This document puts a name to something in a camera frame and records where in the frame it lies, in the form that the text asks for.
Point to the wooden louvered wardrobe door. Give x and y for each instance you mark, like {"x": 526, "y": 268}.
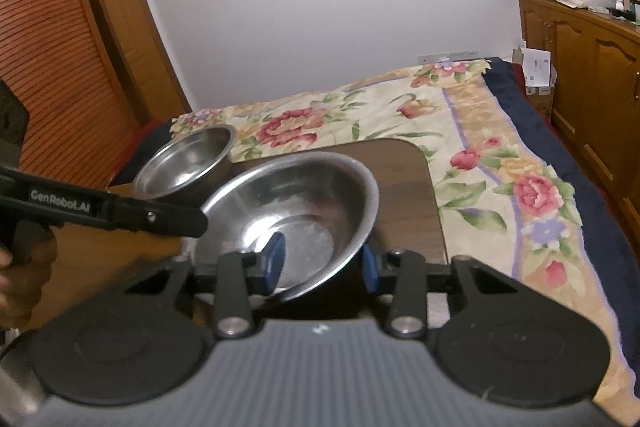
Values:
{"x": 55, "y": 32}

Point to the small deep steel bowl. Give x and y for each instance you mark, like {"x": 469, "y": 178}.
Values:
{"x": 185, "y": 162}

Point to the large steel bowl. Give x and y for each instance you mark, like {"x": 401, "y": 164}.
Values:
{"x": 300, "y": 197}

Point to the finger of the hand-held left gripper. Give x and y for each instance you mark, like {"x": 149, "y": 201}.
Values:
{"x": 160, "y": 218}

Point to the wooden cabinet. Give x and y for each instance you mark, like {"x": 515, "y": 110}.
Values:
{"x": 590, "y": 72}

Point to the person's left hand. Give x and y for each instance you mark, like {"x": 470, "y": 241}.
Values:
{"x": 27, "y": 292}

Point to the floral blanket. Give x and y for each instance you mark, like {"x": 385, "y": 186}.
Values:
{"x": 380, "y": 112}

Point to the white cardboard box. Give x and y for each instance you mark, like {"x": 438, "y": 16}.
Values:
{"x": 537, "y": 72}

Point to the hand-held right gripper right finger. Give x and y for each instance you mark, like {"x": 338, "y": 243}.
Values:
{"x": 371, "y": 269}

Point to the dark blue bed sheet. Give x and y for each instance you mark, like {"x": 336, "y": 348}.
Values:
{"x": 550, "y": 132}

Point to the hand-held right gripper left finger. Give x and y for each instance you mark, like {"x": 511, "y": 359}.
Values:
{"x": 275, "y": 259}

